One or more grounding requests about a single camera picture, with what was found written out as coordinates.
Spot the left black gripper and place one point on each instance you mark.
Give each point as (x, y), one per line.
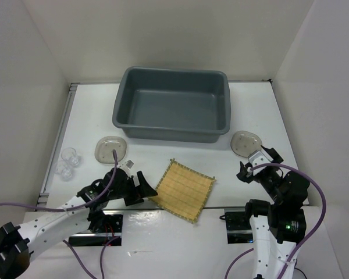
(143, 190)

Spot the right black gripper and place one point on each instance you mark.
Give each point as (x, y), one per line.
(243, 173)

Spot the clear smoked plate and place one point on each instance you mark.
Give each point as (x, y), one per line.
(244, 143)
(105, 147)

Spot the woven bamboo mat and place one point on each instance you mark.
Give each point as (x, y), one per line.
(183, 192)

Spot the clear glass cup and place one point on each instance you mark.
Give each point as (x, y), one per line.
(63, 170)
(71, 156)

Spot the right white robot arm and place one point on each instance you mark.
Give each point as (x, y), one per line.
(277, 226)

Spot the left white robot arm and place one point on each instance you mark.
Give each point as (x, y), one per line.
(21, 244)

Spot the grey plastic bin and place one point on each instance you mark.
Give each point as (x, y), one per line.
(173, 104)

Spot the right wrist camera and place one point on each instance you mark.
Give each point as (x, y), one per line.
(257, 158)

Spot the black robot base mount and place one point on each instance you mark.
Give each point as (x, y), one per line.
(109, 232)

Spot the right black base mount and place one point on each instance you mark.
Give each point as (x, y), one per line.
(238, 228)

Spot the aluminium table edge rail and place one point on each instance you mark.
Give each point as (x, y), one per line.
(49, 174)

